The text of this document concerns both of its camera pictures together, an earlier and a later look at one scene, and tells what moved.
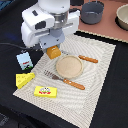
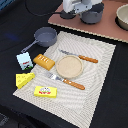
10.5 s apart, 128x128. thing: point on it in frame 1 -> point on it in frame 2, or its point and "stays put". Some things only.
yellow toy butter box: (45, 92) stays put
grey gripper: (45, 28) -> (79, 6)
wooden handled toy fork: (65, 80) stays put
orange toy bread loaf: (53, 52) -> (44, 61)
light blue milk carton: (24, 61) stays put
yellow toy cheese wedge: (22, 78) stays put
